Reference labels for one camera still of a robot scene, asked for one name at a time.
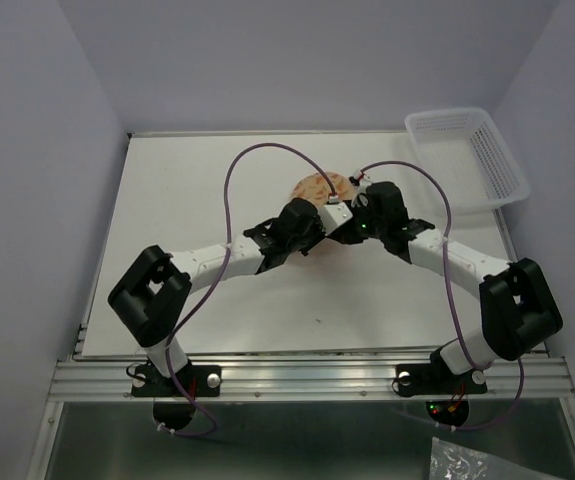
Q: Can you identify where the floral mesh laundry bag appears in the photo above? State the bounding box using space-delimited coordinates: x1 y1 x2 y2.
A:
290 172 356 207

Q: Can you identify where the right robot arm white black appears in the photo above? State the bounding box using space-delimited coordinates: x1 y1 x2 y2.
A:
331 181 563 390

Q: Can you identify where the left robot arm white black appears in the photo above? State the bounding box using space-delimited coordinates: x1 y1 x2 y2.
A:
108 198 338 394

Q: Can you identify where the clear plastic bag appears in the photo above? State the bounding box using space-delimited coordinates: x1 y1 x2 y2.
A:
428 437 511 480

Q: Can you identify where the white plastic mesh basket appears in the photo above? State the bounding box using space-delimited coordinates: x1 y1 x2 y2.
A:
405 107 530 214

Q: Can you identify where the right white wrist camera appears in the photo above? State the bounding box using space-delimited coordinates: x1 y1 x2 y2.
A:
349 170 372 207

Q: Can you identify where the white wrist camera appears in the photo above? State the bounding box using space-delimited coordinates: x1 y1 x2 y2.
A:
349 170 372 207
318 196 353 237

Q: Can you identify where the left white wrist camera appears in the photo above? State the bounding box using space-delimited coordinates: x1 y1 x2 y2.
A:
318 196 353 237

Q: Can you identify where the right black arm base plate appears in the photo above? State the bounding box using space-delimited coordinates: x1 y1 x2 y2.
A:
392 363 488 398

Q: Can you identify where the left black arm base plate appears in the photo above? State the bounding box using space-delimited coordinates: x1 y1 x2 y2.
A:
125 362 222 398

